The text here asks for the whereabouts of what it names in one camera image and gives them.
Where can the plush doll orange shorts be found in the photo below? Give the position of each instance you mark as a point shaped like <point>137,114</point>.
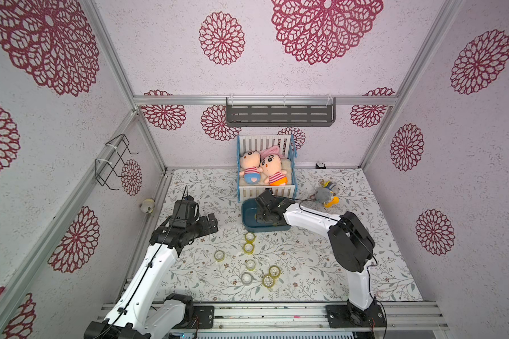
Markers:
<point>272,169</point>

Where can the plush doll blue shorts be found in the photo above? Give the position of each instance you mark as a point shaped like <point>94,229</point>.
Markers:
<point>250,169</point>

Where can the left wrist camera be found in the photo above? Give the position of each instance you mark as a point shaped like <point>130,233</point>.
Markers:
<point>185,212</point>

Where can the pale tape roll bottom left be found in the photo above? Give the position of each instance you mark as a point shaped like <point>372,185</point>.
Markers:
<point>246,278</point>

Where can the small black white figurine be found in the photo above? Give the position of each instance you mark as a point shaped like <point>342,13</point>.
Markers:
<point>320,164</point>

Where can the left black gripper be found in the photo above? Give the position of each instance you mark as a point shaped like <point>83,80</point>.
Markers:
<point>206,229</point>

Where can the black wire wall rack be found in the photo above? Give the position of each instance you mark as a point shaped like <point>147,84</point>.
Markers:
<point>105,167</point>

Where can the teal plastic storage box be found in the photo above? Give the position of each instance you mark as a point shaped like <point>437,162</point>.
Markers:
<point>250,221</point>

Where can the grey plush keychain toy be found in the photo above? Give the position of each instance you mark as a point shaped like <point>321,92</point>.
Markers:
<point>326,193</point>

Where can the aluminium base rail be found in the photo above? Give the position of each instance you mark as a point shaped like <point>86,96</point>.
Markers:
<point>304,316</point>

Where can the small yellow white plush ball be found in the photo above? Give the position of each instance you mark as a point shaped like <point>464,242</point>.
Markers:
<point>147,206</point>

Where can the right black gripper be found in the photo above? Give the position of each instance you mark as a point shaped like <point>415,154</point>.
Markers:
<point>264,207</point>

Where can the tape roll nearest box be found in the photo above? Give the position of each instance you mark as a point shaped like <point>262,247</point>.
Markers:
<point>250,237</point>

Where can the grey wall shelf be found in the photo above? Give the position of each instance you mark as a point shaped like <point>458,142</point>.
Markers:
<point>281,115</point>

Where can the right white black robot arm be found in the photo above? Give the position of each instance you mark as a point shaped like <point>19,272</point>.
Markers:
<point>352,247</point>

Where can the white blue toy crib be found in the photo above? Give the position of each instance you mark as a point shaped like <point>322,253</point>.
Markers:
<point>287,144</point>

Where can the pink pillow in crib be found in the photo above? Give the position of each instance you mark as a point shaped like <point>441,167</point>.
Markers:
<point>273,150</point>

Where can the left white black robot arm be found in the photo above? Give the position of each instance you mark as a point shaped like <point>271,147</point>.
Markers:
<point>152,262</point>

